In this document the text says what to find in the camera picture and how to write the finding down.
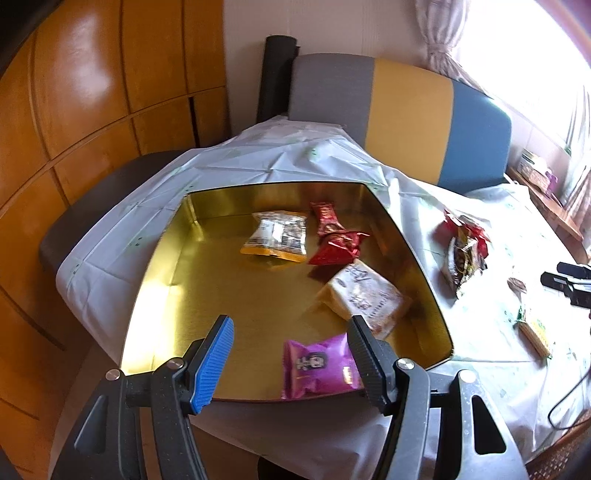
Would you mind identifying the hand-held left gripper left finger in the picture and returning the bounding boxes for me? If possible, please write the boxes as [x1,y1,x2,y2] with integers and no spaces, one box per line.
[51,315,236,480]

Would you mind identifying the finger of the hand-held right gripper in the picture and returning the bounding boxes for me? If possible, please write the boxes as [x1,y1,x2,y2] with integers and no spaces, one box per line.
[556,261,591,280]
[540,271,591,308]

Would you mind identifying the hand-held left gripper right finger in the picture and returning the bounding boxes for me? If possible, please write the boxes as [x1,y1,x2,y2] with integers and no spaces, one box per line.
[347,315,529,480]

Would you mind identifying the purple snack packet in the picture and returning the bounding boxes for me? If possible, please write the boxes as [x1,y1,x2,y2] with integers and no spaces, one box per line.
[281,332,363,400]

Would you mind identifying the yellow green snack bar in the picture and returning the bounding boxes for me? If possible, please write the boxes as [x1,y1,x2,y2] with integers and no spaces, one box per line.
[516,307,554,360]

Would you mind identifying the gold tin box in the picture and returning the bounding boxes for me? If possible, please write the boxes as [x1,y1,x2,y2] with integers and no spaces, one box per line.
[119,181,455,402]

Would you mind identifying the beige bread packet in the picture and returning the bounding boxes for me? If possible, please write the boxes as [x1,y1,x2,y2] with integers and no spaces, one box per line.
[318,259,414,340]

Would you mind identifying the dark brown snack packet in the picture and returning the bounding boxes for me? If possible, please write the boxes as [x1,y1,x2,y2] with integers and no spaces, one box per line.
[441,235,488,300]

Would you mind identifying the red twisted wrapper packet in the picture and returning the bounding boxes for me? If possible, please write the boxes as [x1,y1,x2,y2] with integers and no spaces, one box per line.
[443,209,491,259]

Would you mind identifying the red foil snack packet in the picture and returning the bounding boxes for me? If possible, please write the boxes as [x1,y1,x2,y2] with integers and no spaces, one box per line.
[308,230,370,266]

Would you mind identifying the clear nut packet orange edge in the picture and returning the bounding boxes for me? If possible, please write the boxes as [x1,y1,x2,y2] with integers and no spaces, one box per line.
[240,210,309,264]

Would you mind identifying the small red candy bar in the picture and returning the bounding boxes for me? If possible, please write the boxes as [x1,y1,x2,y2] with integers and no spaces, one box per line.
[309,200,346,237]

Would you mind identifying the wooden side shelf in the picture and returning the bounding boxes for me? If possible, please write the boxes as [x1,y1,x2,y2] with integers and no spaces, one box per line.
[505,166,589,261]

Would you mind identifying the hanging floral curtain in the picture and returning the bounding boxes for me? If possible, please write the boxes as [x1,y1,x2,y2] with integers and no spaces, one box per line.
[561,92,591,217]

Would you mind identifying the floral tissue box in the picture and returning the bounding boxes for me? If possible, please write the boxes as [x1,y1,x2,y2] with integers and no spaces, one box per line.
[529,167,555,192]

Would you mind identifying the white printed tablecloth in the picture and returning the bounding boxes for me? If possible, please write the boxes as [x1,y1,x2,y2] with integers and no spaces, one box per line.
[55,115,591,480]

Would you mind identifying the white green box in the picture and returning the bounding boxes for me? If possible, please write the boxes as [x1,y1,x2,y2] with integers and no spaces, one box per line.
[521,150,548,174]

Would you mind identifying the brown wicker chair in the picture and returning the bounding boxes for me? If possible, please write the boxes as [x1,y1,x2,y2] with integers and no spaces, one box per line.
[526,422,591,480]

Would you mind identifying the window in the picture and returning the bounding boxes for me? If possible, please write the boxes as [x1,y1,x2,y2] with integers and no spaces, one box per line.
[452,0,591,153]

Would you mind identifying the grey yellow blue chair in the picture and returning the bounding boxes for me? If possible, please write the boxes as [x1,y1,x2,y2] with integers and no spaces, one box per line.
[287,53,513,195]

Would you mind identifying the tied floral curtain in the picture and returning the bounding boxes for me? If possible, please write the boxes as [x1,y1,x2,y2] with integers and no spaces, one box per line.
[413,0,485,88]

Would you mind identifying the black rolled mat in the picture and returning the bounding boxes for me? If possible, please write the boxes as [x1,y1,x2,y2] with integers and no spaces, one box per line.
[257,34,301,124]

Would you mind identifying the wooden cabinet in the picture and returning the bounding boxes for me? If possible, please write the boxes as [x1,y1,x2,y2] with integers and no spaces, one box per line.
[0,0,232,480]

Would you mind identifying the black cable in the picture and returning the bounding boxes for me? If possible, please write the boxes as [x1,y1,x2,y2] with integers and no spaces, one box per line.
[547,378,591,428]

